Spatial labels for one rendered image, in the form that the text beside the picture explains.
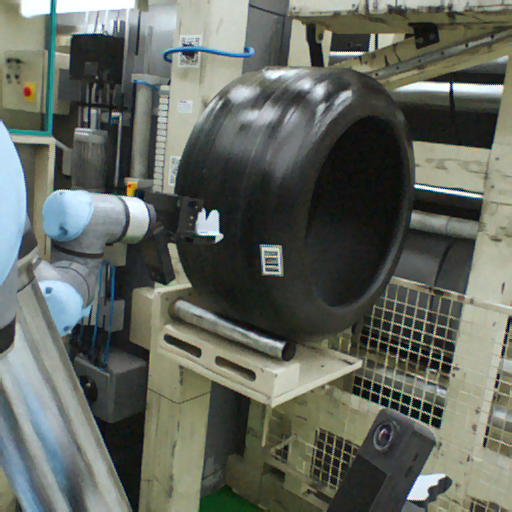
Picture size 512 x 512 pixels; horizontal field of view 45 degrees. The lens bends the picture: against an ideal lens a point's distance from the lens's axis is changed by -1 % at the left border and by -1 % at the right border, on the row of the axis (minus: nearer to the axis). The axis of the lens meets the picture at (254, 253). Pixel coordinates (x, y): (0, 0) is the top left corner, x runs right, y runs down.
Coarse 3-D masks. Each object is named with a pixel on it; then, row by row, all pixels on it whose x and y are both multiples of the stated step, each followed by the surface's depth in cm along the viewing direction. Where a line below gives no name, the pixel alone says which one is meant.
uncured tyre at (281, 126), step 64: (256, 128) 114; (320, 128) 113; (384, 128) 148; (192, 192) 120; (256, 192) 111; (320, 192) 167; (384, 192) 157; (192, 256) 125; (256, 256) 113; (320, 256) 166; (384, 256) 147; (256, 320) 126; (320, 320) 127
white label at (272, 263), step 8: (264, 248) 112; (272, 248) 111; (280, 248) 111; (264, 256) 113; (272, 256) 112; (280, 256) 112; (264, 264) 113; (272, 264) 113; (280, 264) 112; (264, 272) 114; (272, 272) 113; (280, 272) 113
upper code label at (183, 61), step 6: (180, 36) 148; (186, 36) 147; (192, 36) 146; (198, 36) 145; (180, 42) 148; (186, 42) 147; (192, 42) 146; (198, 42) 145; (180, 54) 149; (198, 54) 145; (180, 60) 149; (186, 60) 148; (192, 60) 146; (198, 60) 145; (180, 66) 149; (186, 66) 148; (192, 66) 147; (198, 66) 145
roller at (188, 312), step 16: (176, 304) 147; (192, 304) 146; (192, 320) 143; (208, 320) 140; (224, 320) 138; (224, 336) 138; (240, 336) 134; (256, 336) 132; (272, 336) 130; (272, 352) 129; (288, 352) 128
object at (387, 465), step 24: (384, 408) 47; (384, 432) 45; (408, 432) 44; (360, 456) 46; (384, 456) 44; (408, 456) 43; (360, 480) 45; (384, 480) 43; (408, 480) 43; (336, 504) 46; (360, 504) 44; (384, 504) 43
